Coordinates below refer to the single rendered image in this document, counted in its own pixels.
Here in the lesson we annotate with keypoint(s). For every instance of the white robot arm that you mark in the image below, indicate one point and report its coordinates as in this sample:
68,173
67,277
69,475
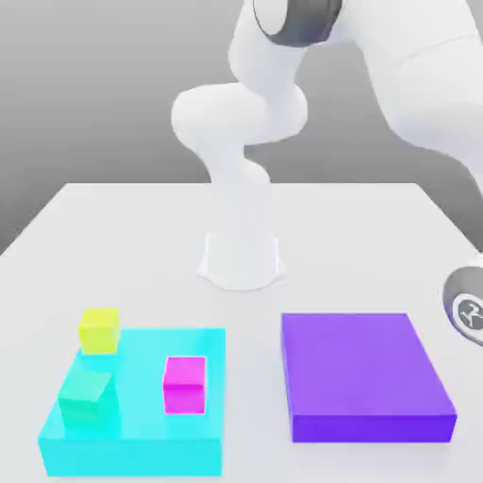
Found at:
241,158

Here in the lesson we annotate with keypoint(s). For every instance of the small magenta cube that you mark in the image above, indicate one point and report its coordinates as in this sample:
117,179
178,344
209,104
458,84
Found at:
185,385

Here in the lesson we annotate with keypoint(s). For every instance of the small yellow cube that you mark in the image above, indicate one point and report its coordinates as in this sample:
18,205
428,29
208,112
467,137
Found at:
99,332

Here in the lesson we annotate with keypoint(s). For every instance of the small green cube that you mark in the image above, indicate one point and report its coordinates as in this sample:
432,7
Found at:
85,403

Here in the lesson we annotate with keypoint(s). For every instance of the large purple box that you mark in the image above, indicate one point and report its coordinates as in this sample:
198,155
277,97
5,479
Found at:
358,369

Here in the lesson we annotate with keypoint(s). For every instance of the large cyan box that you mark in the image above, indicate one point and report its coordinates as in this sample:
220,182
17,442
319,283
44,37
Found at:
158,437

